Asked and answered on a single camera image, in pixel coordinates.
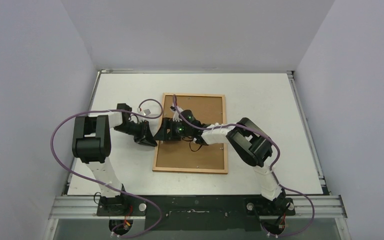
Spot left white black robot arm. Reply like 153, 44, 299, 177
72, 103, 157, 216

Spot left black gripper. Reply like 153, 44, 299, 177
114, 119, 158, 147

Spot brown backing board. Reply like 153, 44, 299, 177
152, 93, 228, 174

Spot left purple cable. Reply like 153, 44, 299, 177
50, 98, 164, 240

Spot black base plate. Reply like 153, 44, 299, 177
94, 195, 296, 235

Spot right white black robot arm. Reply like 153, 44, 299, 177
154, 109, 295, 215

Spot wooden picture frame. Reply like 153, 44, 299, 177
152, 93, 228, 174

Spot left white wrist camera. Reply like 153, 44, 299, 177
137, 107, 151, 117

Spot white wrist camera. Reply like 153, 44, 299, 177
170, 104, 182, 122
137, 107, 151, 117

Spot aluminium rail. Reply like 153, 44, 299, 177
49, 195, 348, 220

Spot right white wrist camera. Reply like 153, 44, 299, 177
170, 104, 182, 122

